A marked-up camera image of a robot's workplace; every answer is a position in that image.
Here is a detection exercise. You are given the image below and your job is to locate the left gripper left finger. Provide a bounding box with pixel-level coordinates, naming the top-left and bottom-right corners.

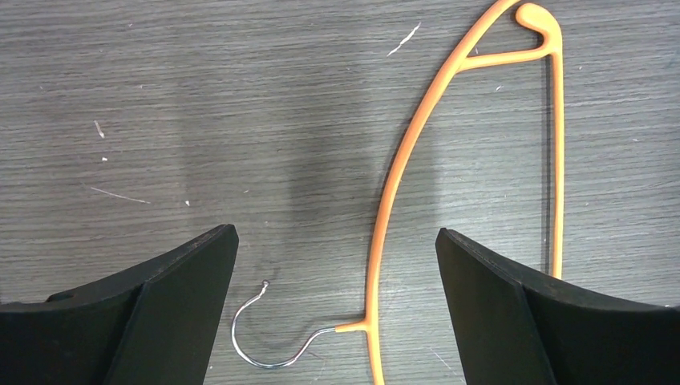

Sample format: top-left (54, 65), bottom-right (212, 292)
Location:
top-left (1, 225), bottom-right (239, 384)

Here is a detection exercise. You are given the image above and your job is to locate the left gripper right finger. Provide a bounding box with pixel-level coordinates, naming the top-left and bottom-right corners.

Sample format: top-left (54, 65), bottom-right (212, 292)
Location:
top-left (435, 229), bottom-right (679, 384)

